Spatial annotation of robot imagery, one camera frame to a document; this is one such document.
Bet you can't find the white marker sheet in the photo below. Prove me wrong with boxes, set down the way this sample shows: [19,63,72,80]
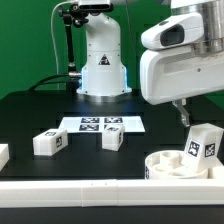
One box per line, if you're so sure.
[59,116,145,133]

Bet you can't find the white cable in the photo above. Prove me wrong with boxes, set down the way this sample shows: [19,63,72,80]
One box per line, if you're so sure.
[50,0,80,91]

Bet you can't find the white U-shaped fence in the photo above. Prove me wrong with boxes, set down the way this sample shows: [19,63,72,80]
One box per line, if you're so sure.
[0,141,224,209]

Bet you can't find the black cable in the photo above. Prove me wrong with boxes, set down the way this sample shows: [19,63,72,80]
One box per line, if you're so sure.
[27,73,82,92]

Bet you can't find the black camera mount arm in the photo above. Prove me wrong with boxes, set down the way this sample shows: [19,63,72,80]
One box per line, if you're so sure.
[59,4,88,75]

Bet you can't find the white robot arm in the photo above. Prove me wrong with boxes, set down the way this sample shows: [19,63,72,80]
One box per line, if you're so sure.
[78,0,224,125]

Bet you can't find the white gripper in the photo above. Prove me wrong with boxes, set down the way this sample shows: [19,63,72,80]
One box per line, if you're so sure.
[140,45,224,127]

